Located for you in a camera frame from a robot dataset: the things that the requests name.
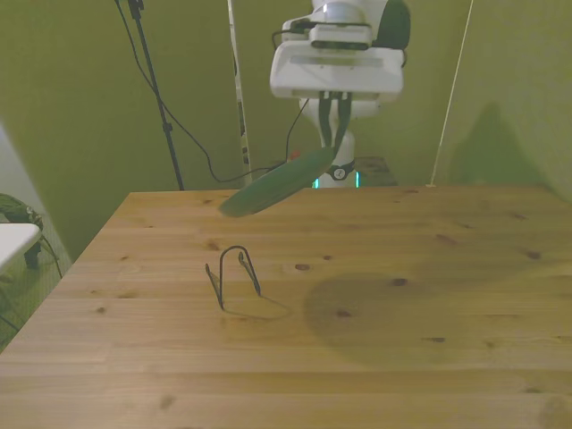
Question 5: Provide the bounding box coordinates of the white side table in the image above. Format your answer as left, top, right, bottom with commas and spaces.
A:
0, 223, 42, 273

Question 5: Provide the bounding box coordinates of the black tripod stand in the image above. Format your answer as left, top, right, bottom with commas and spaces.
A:
127, 0, 186, 192

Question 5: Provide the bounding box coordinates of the long black tripod cable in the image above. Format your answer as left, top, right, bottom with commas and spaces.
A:
114, 0, 274, 184

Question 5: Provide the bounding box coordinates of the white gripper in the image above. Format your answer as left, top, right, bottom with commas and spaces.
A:
269, 42, 406, 156

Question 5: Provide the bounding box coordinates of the black side table leg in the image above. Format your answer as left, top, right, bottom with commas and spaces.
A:
24, 242, 42, 270

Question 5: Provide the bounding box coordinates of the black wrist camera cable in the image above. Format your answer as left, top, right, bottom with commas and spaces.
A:
272, 20, 316, 46

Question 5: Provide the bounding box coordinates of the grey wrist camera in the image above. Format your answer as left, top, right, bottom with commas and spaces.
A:
310, 24, 373, 50

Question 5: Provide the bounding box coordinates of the white vertical panel strip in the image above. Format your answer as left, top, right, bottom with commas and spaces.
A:
226, 0, 254, 189

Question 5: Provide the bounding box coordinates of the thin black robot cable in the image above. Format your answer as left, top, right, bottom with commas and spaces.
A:
284, 97, 311, 163

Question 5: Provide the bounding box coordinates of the white hanging cord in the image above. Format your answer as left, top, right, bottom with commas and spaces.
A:
427, 0, 475, 189

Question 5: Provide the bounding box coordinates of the green round plate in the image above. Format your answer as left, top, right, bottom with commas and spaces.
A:
217, 146, 337, 219

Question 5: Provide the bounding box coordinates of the black wire plate stand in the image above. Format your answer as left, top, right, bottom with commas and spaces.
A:
204, 244, 263, 312

